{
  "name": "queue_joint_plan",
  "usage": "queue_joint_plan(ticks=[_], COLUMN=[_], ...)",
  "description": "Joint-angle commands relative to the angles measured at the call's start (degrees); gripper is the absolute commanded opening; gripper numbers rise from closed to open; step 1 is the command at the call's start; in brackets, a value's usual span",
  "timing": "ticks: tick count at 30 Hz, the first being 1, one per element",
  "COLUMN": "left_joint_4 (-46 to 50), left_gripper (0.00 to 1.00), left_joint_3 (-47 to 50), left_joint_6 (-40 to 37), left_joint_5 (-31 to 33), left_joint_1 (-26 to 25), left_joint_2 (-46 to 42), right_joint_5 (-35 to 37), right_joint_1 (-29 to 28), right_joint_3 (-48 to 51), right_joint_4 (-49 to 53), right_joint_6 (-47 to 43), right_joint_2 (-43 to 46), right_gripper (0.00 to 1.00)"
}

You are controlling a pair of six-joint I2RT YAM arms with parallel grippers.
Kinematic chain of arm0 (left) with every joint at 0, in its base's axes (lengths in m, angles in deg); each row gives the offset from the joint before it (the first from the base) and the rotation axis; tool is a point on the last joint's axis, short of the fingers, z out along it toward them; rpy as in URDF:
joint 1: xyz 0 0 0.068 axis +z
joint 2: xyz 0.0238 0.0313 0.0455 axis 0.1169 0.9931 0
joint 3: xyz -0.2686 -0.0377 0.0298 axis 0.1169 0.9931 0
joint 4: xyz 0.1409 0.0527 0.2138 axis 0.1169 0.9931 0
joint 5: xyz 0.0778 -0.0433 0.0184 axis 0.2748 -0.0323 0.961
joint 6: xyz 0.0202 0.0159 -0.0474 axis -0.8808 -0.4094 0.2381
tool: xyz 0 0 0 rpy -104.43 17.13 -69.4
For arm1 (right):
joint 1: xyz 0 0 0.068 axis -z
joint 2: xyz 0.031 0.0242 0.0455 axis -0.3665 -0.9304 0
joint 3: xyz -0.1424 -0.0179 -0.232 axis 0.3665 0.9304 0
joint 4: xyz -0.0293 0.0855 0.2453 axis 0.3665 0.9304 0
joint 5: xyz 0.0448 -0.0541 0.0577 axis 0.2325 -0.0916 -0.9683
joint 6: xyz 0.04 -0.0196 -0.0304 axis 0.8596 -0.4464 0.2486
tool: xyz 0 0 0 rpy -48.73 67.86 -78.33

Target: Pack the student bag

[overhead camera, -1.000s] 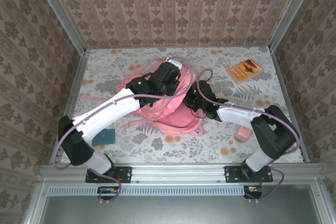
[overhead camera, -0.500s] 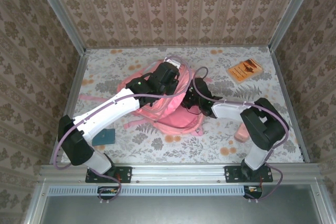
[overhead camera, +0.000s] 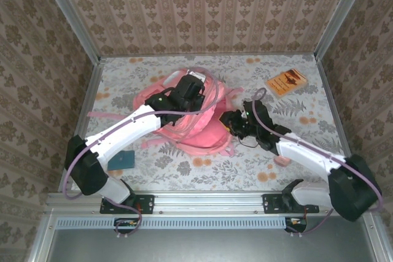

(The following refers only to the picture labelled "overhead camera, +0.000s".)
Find pink school backpack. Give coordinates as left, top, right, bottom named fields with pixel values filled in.
left=87, top=68, right=246, bottom=157

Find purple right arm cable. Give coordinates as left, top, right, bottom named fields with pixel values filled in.
left=252, top=87, right=384, bottom=238

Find wide aluminium mounting rail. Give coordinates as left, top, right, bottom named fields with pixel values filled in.
left=45, top=190, right=376, bottom=214

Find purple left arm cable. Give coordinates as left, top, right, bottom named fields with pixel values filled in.
left=62, top=66, right=222, bottom=239

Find slotted grey cable duct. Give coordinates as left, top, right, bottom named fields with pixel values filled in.
left=56, top=216, right=308, bottom=230

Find grey metal panel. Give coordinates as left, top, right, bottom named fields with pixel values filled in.
left=27, top=209, right=393, bottom=262

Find aluminium frame post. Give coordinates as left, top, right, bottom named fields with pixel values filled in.
left=313, top=0, right=376, bottom=60
left=36, top=0, right=103, bottom=64

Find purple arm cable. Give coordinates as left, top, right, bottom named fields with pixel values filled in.
left=252, top=87, right=384, bottom=238
left=62, top=66, right=222, bottom=239

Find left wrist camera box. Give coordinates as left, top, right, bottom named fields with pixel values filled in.
left=185, top=70, right=207, bottom=82

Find floral table cover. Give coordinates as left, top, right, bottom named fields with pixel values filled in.
left=66, top=55, right=359, bottom=191

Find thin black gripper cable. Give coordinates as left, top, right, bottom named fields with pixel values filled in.
left=238, top=134, right=260, bottom=149

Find teal notebook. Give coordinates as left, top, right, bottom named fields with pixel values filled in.
left=107, top=150, right=136, bottom=171

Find aluminium frame bar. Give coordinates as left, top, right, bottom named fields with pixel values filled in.
left=313, top=55, right=364, bottom=191
left=99, top=52, right=317, bottom=59
left=57, top=58, right=106, bottom=192

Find orange book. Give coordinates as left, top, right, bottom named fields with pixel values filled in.
left=265, top=67, right=308, bottom=100

